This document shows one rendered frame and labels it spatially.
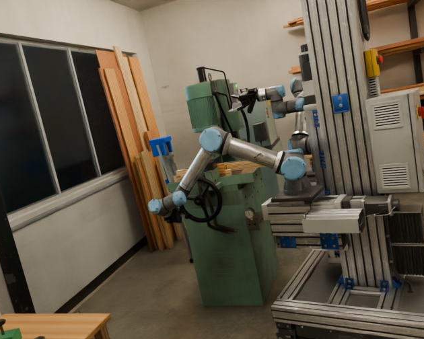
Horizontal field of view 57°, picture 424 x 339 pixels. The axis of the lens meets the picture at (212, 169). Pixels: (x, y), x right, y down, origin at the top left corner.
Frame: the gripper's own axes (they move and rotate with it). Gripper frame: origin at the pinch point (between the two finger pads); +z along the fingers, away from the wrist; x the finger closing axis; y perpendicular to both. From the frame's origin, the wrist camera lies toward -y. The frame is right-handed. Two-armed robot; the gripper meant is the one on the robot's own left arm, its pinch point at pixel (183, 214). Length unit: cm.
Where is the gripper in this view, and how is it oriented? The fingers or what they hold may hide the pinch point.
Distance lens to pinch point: 239.3
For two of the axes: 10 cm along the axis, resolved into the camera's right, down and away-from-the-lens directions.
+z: 3.8, 3.0, 8.8
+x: 9.2, -1.3, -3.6
